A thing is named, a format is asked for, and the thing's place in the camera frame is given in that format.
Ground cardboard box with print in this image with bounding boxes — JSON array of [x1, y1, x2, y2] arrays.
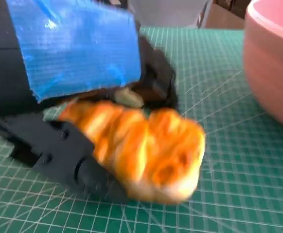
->
[[204, 1, 247, 30]]

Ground bare left hand blue tape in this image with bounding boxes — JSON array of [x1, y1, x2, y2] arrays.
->
[[0, 0, 179, 204]]

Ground striped rectangular toy bread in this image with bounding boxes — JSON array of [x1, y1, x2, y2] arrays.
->
[[58, 100, 207, 206]]

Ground pink bowl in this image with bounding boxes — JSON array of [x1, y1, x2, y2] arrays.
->
[[243, 0, 283, 133]]

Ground green cutting mat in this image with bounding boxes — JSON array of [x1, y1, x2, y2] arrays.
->
[[0, 26, 283, 233]]

